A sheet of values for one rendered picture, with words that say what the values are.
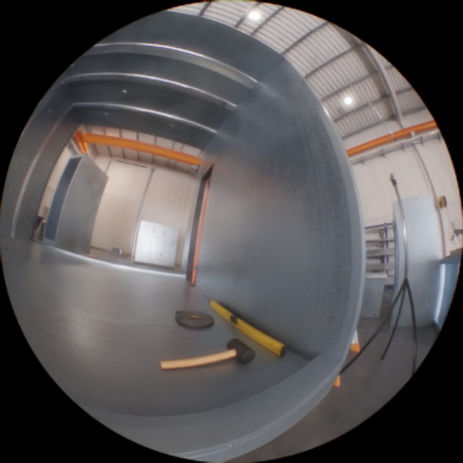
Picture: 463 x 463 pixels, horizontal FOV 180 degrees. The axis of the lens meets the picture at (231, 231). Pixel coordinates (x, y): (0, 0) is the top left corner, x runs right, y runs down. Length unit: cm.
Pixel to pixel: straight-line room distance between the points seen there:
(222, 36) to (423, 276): 359
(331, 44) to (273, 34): 224
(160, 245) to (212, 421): 748
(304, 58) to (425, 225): 695
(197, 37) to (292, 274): 260
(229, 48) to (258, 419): 271
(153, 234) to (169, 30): 742
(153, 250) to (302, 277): 729
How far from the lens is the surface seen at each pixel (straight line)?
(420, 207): 236
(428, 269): 229
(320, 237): 61
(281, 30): 749
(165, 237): 767
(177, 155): 1008
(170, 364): 54
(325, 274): 58
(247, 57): 238
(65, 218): 499
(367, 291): 254
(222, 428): 38
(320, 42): 780
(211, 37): 239
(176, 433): 37
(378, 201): 769
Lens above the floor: 77
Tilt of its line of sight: 11 degrees up
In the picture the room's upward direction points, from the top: 6 degrees clockwise
